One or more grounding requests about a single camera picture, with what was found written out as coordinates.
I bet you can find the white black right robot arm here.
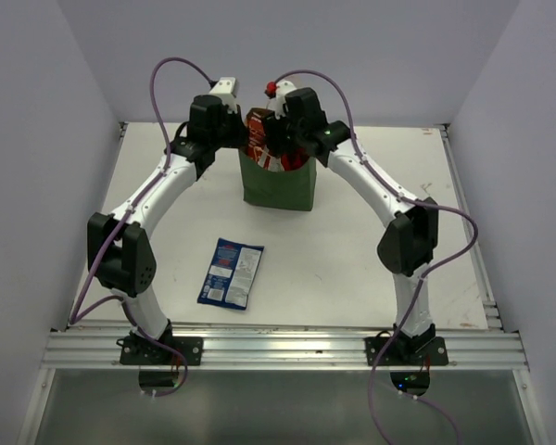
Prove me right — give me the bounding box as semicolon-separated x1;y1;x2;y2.
264;81;439;350

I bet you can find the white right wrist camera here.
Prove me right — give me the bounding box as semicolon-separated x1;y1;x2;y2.
264;80;297;119

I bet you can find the pink Real chips bag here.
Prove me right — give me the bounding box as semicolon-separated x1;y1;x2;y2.
281;148;310;172

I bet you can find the green brown paper bag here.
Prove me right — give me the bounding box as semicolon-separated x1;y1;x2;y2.
239;143;317;211

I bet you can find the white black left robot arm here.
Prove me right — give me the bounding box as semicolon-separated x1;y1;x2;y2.
87;80;246;340

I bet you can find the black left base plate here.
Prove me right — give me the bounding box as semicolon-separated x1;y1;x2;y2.
116;336;204;366

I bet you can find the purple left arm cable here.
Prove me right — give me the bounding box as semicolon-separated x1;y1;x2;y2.
69;57;217;398

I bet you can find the aluminium rail frame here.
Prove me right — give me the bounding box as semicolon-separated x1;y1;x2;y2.
19;149;550;444

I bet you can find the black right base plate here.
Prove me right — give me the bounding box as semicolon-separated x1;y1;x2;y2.
363;336;449;366

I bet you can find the orange red Doritos bag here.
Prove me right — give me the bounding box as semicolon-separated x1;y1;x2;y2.
246;108;284;172

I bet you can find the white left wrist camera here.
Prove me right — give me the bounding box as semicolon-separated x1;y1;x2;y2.
209;77;239;108

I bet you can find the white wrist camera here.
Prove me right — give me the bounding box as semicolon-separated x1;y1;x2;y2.
209;77;239;108
264;80;297;119

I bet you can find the blue snack bag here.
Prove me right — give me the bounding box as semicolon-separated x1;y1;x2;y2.
197;238;264;311

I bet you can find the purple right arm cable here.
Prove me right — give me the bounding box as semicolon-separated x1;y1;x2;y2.
368;69;479;445

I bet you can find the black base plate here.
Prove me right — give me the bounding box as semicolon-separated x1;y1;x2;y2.
116;336;204;366
363;336;449;366

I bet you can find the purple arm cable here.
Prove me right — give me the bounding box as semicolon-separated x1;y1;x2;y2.
69;57;217;398
368;69;479;445

